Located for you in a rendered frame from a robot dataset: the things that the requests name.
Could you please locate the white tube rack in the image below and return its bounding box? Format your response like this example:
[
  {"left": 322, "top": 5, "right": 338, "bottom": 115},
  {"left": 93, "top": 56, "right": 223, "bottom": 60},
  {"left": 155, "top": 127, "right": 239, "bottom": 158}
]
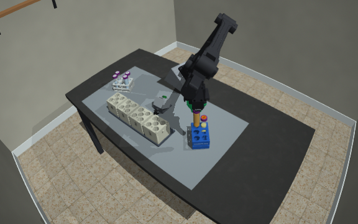
[{"left": 112, "top": 78, "right": 135, "bottom": 93}]

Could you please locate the blue sample rack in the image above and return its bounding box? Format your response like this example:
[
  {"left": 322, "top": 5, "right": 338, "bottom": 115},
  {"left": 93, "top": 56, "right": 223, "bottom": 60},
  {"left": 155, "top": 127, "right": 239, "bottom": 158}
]
[{"left": 191, "top": 122, "right": 210, "bottom": 149}]

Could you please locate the white bucket adapter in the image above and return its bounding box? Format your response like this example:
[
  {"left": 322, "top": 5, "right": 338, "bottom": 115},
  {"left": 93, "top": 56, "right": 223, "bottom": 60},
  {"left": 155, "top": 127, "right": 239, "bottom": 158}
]
[
  {"left": 106, "top": 92, "right": 127, "bottom": 117},
  {"left": 129, "top": 106, "right": 154, "bottom": 134},
  {"left": 117, "top": 99, "right": 140, "bottom": 125},
  {"left": 143, "top": 114, "right": 170, "bottom": 144}
]

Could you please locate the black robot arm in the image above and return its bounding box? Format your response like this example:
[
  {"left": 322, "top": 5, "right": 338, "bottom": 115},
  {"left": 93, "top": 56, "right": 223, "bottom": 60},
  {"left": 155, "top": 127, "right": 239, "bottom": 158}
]
[{"left": 178, "top": 13, "right": 238, "bottom": 111}]

